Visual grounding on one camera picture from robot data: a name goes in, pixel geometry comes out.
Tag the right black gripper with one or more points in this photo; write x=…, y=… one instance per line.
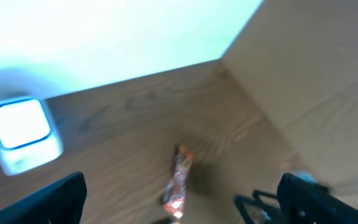
x=261, y=208

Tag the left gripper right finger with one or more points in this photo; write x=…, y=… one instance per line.
x=303, y=202

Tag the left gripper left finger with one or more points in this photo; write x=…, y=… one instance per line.
x=61, y=202

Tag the red orange snack bag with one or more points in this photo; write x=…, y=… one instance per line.
x=173, y=200

